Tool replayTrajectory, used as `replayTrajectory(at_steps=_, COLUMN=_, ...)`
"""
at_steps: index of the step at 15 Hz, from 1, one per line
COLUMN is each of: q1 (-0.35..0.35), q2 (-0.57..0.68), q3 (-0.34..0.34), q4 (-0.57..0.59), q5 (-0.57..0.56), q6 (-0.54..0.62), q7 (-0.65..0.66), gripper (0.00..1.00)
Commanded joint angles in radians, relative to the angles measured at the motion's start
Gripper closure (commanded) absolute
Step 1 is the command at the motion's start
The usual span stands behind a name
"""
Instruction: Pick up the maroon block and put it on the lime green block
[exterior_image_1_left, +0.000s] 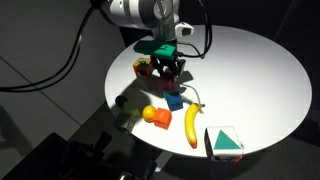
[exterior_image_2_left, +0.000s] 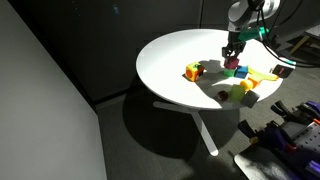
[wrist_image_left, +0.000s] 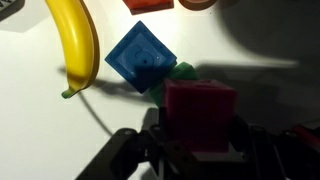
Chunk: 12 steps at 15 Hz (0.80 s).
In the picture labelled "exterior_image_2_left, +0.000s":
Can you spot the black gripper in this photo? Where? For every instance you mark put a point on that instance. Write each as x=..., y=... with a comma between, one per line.
x=236, y=45

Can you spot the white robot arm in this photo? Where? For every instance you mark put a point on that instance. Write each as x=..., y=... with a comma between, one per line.
x=245, y=13

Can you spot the blue block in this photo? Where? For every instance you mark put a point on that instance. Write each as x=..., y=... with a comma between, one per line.
x=242, y=72

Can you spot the orange block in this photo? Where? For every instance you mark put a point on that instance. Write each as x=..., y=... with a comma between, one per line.
x=256, y=82

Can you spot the lime green block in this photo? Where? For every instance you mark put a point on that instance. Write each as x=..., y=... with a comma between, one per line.
x=237, y=93

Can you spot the yellow ball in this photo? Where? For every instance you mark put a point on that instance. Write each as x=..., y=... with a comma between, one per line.
x=246, y=84

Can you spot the yellow banana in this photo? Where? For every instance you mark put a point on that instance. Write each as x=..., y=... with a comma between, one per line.
x=265, y=76

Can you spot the dark red ball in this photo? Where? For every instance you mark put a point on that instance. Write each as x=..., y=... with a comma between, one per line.
x=223, y=95

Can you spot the orange yellow multicolor cube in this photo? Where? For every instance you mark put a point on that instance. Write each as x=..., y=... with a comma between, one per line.
x=193, y=71

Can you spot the white box with teal triangle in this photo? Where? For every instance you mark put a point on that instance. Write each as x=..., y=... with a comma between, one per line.
x=282, y=70

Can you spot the black spring clamp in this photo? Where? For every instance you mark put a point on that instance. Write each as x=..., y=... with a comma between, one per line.
x=281, y=108
x=249, y=129

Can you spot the white table base legs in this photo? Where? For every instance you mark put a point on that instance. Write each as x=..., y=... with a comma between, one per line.
x=204, y=131

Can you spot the purple spring clamp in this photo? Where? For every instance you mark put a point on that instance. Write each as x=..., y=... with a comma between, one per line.
x=314, y=167
x=311, y=110
x=279, y=136

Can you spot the perforated metal plate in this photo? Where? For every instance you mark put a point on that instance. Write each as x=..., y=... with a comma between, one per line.
x=308, y=136

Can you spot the black platform base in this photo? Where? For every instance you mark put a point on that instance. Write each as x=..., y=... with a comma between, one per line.
x=263, y=165

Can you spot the green gripper mount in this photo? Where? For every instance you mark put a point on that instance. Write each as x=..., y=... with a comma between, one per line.
x=253, y=34

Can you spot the wooden furniture frame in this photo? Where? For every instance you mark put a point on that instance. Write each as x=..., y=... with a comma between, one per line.
x=305, y=38

